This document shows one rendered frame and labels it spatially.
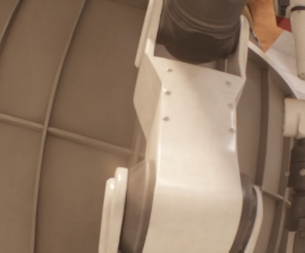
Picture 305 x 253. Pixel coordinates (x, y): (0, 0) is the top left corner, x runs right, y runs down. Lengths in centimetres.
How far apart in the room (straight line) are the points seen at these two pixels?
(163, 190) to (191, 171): 5
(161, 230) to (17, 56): 61
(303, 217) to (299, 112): 18
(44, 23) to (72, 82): 19
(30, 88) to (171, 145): 45
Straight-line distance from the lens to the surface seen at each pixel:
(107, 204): 48
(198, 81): 61
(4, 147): 86
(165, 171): 48
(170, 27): 67
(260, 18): 202
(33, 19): 99
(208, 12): 60
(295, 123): 67
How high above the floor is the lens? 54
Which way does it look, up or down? 21 degrees up
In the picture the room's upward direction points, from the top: 9 degrees clockwise
